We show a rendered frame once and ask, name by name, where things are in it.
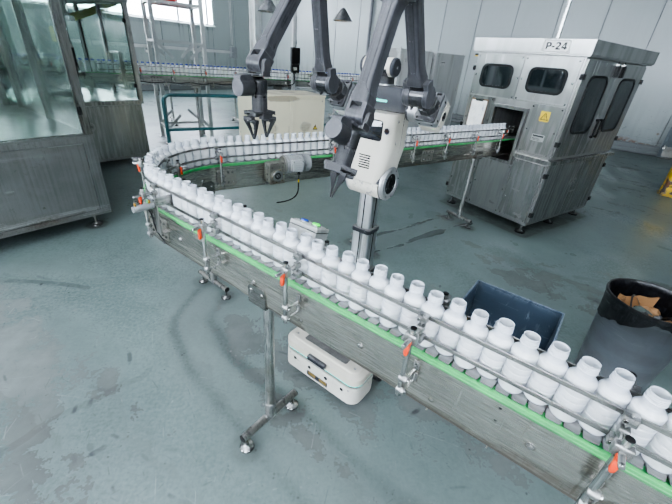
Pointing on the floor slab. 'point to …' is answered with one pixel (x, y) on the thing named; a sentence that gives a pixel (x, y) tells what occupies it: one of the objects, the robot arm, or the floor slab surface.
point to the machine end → (548, 122)
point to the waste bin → (630, 332)
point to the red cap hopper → (173, 56)
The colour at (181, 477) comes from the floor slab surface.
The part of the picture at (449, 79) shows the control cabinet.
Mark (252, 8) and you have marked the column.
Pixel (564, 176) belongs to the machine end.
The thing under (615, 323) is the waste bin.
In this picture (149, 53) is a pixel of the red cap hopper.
